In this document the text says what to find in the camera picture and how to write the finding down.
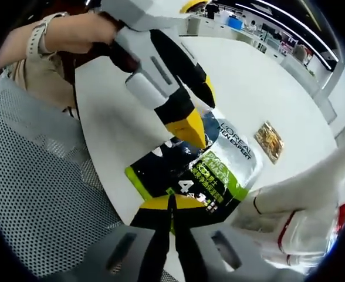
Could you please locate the white background counter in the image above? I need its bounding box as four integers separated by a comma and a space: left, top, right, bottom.
187, 11, 282, 53

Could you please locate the blue storage bin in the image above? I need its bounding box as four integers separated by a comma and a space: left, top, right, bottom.
226, 14, 246, 30

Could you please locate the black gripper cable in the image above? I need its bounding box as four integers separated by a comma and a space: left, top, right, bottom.
69, 66, 81, 120

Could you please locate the beige wristwatch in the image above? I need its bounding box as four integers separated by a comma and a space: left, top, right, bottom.
26, 11, 70, 59

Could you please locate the white mesh office chair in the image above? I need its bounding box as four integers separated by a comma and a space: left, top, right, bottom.
0, 79, 176, 282

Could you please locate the white skincare tube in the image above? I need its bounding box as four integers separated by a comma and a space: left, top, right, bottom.
278, 140, 345, 212

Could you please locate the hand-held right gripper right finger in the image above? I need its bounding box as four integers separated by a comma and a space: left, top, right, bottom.
173, 195, 268, 282

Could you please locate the green black skincare sachet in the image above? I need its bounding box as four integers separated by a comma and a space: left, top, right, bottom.
124, 110, 264, 230

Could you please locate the gold skincare sachet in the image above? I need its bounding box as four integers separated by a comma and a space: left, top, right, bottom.
253, 120, 285, 164

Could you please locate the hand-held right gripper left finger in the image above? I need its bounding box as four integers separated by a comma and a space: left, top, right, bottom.
81, 195, 174, 282

